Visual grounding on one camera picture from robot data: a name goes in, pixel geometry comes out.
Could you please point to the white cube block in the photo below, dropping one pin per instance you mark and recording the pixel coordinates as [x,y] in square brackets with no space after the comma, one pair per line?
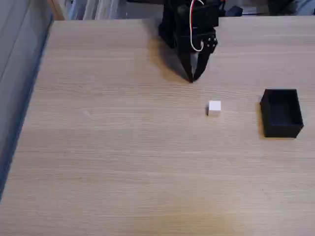
[214,107]

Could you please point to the black open box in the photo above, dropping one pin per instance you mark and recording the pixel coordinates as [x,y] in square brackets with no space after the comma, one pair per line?
[283,115]

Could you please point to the white hanging fabric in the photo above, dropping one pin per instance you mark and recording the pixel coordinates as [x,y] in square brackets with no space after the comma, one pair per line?
[98,9]

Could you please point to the blue grey cloth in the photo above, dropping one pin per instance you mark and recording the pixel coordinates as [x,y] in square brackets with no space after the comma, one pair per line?
[306,7]

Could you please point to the light wooden strip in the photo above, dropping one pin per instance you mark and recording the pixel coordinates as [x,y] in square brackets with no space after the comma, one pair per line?
[56,9]

